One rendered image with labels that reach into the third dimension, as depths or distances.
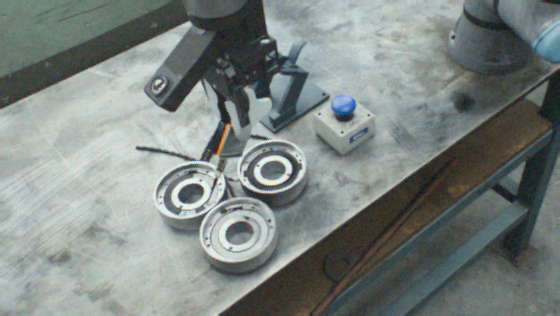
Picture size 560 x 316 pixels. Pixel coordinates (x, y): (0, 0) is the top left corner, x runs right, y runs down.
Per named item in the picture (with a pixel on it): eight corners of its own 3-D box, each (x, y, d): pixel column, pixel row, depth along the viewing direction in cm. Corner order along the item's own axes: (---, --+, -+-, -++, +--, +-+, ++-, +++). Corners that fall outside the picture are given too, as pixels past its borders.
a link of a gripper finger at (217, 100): (258, 113, 85) (253, 69, 78) (225, 135, 82) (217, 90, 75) (245, 101, 86) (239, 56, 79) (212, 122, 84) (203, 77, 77)
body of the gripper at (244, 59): (283, 76, 76) (271, -3, 67) (229, 109, 72) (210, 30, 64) (248, 51, 80) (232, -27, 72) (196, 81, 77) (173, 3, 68)
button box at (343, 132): (343, 156, 93) (341, 135, 90) (315, 132, 97) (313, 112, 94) (380, 131, 96) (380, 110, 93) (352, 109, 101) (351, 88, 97)
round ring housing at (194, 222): (229, 230, 85) (224, 213, 82) (156, 238, 85) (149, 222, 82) (230, 174, 92) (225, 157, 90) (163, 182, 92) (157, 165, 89)
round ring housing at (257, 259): (283, 270, 80) (280, 254, 77) (206, 284, 79) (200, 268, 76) (275, 208, 87) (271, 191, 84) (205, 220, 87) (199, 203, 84)
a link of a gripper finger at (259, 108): (283, 132, 81) (270, 80, 75) (250, 155, 79) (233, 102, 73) (270, 123, 83) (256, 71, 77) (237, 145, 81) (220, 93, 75)
